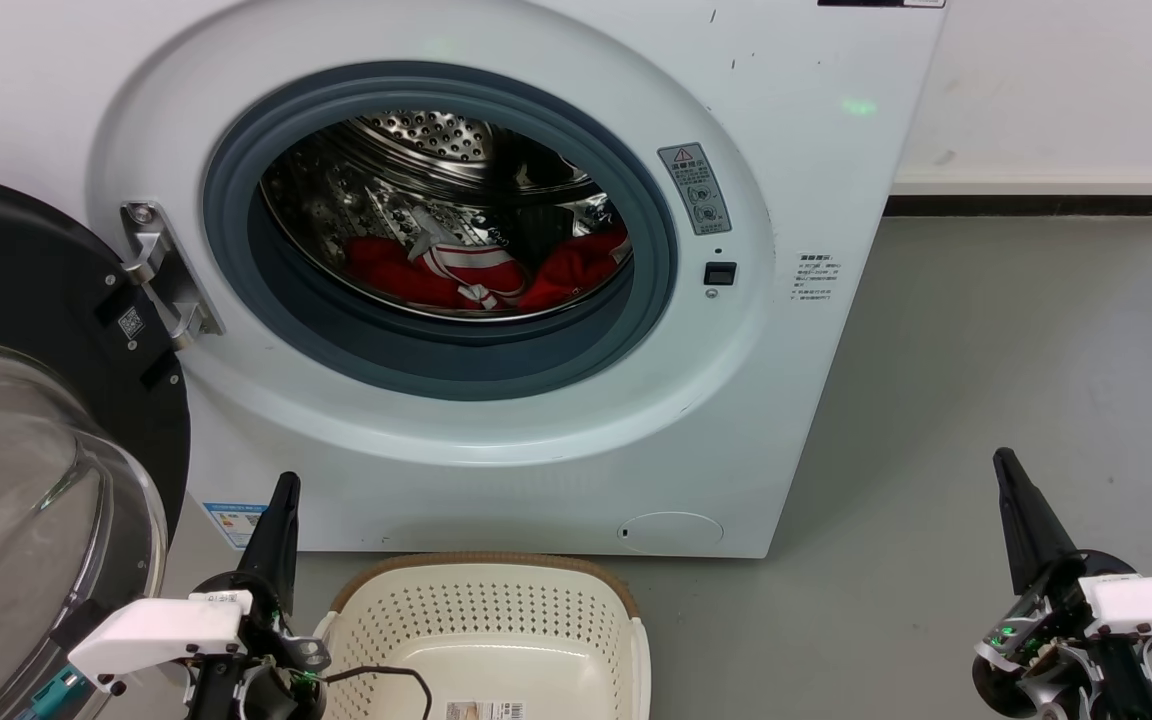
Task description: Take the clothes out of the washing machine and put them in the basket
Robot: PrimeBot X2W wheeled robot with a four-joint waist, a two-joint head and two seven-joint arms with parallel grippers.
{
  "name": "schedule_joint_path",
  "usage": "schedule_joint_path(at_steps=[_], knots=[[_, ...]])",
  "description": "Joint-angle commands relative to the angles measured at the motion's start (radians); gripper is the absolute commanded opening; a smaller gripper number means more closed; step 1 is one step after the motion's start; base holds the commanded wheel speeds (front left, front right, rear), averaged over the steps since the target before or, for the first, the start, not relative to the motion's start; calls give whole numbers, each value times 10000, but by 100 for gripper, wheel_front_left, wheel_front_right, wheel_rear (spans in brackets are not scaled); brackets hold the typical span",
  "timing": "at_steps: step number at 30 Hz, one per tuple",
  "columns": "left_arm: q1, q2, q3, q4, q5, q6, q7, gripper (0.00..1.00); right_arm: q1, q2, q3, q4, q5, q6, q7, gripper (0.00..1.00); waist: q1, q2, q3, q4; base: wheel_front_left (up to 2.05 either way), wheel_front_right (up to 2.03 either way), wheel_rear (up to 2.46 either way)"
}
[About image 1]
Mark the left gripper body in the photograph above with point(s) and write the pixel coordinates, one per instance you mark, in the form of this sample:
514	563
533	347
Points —
276	690

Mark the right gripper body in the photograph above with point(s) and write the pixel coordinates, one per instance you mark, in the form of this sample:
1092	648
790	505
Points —
1046	660

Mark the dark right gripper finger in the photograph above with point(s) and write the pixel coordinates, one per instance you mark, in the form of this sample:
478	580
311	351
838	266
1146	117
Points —
1014	520
1041	525

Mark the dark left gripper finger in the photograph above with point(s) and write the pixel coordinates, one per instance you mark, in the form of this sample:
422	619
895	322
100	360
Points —
261	550
286	550

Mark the red and white garment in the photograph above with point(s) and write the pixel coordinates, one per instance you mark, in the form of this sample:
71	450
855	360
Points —
386	272

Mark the cream plastic laundry basket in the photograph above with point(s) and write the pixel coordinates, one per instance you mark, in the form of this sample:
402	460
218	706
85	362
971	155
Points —
496	610

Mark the stainless steel washing machine drum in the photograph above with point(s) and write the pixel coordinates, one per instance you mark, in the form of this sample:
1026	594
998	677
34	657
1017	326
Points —
386	200

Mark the blue energy label sticker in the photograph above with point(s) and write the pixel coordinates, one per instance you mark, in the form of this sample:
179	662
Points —
231	522

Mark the teal plastic connector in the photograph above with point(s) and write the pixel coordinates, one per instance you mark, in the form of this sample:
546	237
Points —
56	692

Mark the white front-load washing machine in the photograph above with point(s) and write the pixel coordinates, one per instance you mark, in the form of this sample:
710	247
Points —
786	400

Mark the QR code sticker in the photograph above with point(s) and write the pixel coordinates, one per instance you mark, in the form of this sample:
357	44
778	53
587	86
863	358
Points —
131	323

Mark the metal door hinge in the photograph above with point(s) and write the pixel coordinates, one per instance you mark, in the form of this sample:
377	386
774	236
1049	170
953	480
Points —
161	265

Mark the grey rubber door gasket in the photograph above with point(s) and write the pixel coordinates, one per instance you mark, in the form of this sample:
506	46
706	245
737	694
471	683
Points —
231	240

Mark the small printed text sticker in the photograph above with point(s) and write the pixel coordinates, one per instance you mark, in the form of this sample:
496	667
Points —
816	277

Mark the round white filter cover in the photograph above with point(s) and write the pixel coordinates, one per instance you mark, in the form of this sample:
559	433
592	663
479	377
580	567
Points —
671	533

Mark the open washing machine door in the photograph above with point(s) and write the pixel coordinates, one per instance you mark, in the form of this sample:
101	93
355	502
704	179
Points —
36	260

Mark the black door latch socket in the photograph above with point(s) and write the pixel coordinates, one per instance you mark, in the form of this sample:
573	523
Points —
720	273

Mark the grey warning sticker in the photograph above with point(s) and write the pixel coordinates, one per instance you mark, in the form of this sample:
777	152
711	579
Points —
694	190

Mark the white and black wall baseboard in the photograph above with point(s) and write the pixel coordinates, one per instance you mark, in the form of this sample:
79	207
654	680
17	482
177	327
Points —
1036	185

